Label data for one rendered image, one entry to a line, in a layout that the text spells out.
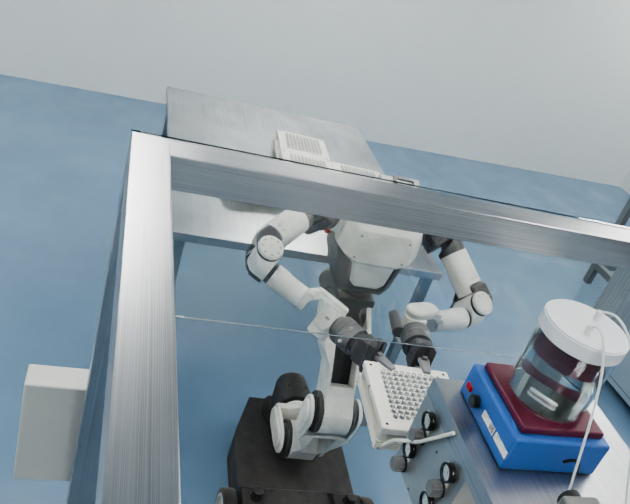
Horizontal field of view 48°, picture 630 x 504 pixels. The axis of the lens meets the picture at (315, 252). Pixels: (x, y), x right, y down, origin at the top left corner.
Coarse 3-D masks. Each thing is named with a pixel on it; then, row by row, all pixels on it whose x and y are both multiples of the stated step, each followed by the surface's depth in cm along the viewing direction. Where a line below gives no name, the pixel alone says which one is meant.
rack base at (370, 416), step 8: (360, 376) 190; (360, 384) 188; (360, 392) 187; (368, 392) 185; (368, 400) 183; (368, 408) 180; (368, 416) 179; (368, 424) 178; (376, 424) 176; (376, 432) 173; (376, 440) 171; (384, 448) 173; (392, 448) 173
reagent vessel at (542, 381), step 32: (544, 320) 121; (576, 320) 122; (608, 320) 126; (544, 352) 121; (576, 352) 116; (608, 352) 116; (512, 384) 128; (544, 384) 122; (576, 384) 119; (544, 416) 123; (576, 416) 124
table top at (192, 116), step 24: (168, 96) 363; (192, 96) 373; (168, 120) 337; (192, 120) 345; (216, 120) 354; (240, 120) 364; (264, 120) 374; (288, 120) 385; (312, 120) 397; (216, 144) 329; (240, 144) 337; (264, 144) 346; (336, 144) 375; (360, 144) 386
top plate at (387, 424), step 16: (368, 368) 186; (384, 368) 188; (400, 368) 190; (416, 368) 192; (368, 384) 183; (384, 384) 183; (384, 400) 177; (384, 416) 172; (384, 432) 170; (400, 432) 170
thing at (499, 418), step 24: (480, 384) 133; (504, 384) 130; (480, 408) 131; (504, 408) 126; (504, 432) 123; (528, 432) 121; (552, 432) 123; (576, 432) 124; (600, 432) 126; (504, 456) 122; (528, 456) 123; (552, 456) 124; (576, 456) 125; (600, 456) 127
